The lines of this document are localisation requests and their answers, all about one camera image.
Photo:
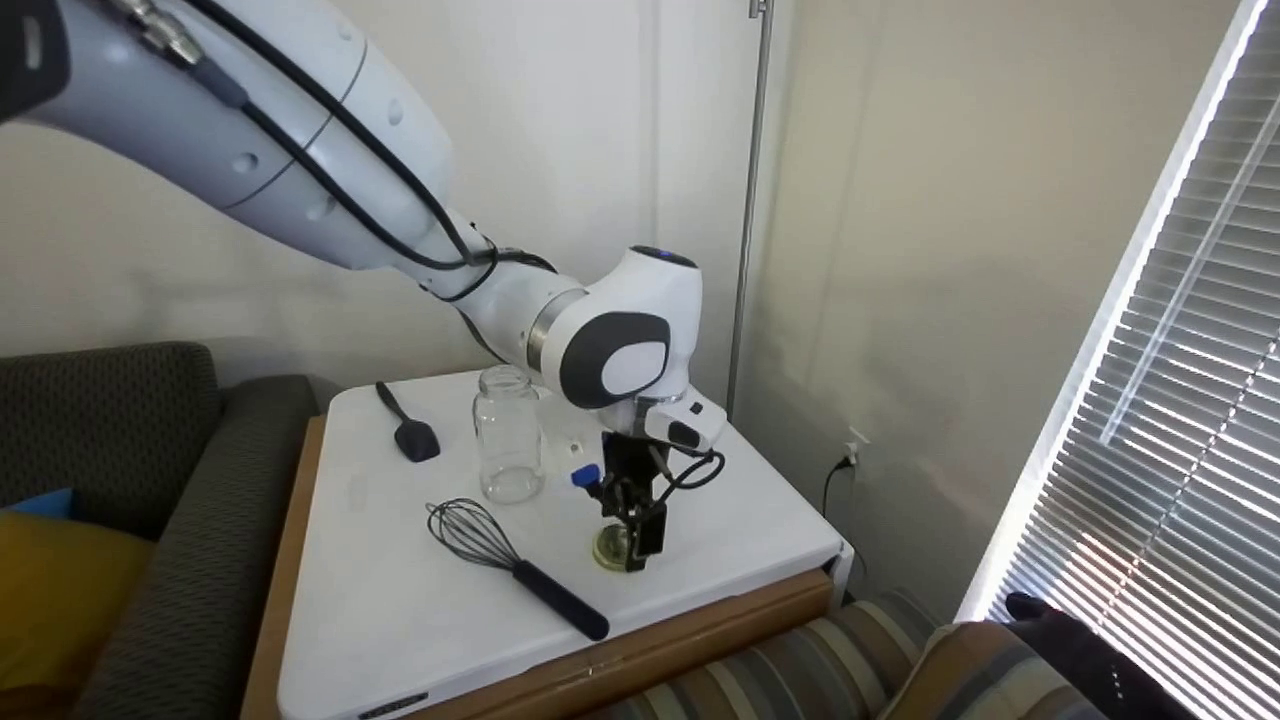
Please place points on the yellow pillow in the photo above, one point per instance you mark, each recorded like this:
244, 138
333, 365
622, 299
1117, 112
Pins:
60, 595

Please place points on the striped fabric sofa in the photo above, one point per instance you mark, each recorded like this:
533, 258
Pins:
775, 673

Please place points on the white window blinds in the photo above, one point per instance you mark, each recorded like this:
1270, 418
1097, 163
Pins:
1172, 442

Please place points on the white table board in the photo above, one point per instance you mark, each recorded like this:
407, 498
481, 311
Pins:
720, 504

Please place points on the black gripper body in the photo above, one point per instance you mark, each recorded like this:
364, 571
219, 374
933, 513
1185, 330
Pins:
629, 466

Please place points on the gold metal jar lid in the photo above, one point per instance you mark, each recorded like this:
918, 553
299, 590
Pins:
609, 544

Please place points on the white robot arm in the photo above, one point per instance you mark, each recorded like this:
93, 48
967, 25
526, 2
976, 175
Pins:
293, 123

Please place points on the grey fabric sofa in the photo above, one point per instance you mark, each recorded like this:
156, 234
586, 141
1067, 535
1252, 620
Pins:
172, 535

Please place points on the blue pillow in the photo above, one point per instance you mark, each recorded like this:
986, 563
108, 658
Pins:
43, 504

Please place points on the wall power outlet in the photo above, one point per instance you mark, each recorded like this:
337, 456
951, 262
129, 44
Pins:
855, 444

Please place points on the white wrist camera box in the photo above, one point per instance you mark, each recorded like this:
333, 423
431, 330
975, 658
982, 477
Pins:
680, 424

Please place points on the black silicone spatula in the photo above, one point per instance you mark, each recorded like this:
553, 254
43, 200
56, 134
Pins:
417, 436

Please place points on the clear glass jar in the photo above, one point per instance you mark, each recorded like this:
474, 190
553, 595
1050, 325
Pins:
507, 454

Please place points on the striped sofa cushion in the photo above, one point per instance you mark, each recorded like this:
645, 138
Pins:
986, 681

